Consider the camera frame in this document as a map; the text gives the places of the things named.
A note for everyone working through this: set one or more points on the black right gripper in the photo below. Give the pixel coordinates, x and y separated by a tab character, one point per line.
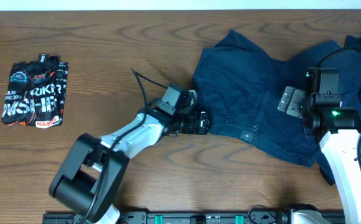
302	97

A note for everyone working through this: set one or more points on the navy blue shorts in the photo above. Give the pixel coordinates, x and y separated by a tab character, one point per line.
240	86

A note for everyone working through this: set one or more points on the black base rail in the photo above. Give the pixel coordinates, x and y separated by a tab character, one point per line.
255	216

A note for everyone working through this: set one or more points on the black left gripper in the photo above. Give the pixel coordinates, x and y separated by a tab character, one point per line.
193	120

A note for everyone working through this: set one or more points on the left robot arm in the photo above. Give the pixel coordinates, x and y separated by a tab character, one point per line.
90	175

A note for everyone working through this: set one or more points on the black printed folded jersey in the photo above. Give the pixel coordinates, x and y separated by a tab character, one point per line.
36	93

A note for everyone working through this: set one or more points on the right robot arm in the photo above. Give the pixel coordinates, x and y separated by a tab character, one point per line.
342	151

